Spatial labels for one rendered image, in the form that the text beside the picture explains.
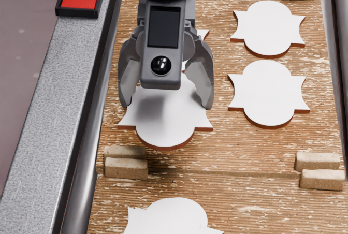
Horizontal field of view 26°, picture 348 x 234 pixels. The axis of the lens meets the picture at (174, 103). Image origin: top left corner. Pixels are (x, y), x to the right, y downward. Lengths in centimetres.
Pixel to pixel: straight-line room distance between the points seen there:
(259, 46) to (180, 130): 32
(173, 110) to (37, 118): 27
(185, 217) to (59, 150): 24
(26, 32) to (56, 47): 149
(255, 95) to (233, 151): 11
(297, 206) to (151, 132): 23
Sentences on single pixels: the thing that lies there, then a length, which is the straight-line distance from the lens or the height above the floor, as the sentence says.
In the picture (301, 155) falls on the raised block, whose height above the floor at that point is 96.
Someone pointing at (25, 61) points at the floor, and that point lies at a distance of 265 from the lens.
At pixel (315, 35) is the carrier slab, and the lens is 128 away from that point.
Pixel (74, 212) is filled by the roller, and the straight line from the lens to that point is 104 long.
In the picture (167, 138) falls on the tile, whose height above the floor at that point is 105.
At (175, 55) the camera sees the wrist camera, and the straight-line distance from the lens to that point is 85.
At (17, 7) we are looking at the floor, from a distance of 289.
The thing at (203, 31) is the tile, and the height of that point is 95.
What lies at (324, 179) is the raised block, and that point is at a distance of 104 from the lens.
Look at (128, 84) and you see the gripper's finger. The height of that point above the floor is 109.
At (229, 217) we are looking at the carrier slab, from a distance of 101.
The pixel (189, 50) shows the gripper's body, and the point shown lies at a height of 115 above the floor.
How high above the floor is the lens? 175
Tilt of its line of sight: 45 degrees down
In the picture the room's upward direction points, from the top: straight up
